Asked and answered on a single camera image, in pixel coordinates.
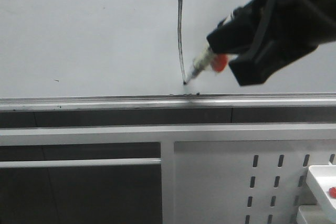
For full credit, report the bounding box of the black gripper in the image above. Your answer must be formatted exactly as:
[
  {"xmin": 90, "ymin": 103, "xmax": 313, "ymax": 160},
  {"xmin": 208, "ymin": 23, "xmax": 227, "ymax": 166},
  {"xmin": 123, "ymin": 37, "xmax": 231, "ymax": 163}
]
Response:
[{"xmin": 206, "ymin": 0, "xmax": 335, "ymax": 86}]

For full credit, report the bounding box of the red round magnet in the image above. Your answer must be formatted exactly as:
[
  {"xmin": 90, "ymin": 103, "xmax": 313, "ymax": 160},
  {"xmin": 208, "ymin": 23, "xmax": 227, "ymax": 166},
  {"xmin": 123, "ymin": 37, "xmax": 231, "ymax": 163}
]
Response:
[{"xmin": 211, "ymin": 54, "xmax": 228, "ymax": 73}]

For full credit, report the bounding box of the white whiteboard marker pen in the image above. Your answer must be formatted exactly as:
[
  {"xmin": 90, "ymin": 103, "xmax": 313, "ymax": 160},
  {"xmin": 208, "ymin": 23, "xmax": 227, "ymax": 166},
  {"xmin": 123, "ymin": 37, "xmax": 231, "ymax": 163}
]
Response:
[{"xmin": 183, "ymin": 45, "xmax": 216, "ymax": 85}]

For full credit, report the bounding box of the white whiteboard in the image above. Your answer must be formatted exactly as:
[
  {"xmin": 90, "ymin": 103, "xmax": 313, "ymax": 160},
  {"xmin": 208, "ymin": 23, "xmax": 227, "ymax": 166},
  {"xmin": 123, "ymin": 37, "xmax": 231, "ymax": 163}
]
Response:
[{"xmin": 1, "ymin": 0, "xmax": 335, "ymax": 98}]

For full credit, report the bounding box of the white plastic tray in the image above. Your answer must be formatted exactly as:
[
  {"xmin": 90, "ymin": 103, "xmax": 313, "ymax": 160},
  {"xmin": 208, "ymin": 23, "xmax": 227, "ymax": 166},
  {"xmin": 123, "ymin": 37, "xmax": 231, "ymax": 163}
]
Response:
[{"xmin": 306, "ymin": 165, "xmax": 335, "ymax": 223}]

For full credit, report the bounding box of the small red object in tray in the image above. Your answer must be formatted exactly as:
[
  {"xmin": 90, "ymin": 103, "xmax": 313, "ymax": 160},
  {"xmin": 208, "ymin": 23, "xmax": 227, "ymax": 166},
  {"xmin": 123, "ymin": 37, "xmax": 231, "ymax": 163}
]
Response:
[{"xmin": 328, "ymin": 187, "xmax": 336, "ymax": 199}]

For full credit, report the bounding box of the lower white plastic bin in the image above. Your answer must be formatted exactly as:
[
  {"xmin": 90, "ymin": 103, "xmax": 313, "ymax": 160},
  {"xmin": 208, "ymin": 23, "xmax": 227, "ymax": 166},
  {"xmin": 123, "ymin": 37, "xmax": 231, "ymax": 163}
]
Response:
[{"xmin": 297, "ymin": 205, "xmax": 332, "ymax": 224}]

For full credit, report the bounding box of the aluminium whiteboard tray rail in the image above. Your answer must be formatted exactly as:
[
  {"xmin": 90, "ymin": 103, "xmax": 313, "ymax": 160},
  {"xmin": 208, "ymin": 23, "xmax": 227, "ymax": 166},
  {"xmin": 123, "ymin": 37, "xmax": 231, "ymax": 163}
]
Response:
[{"xmin": 1, "ymin": 93, "xmax": 335, "ymax": 112}]

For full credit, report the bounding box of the white metal pegboard frame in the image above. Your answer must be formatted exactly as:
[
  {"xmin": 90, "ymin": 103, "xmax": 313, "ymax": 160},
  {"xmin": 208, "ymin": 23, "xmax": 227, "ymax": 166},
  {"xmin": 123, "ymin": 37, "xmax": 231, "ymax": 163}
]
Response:
[{"xmin": 1, "ymin": 123, "xmax": 335, "ymax": 223}]

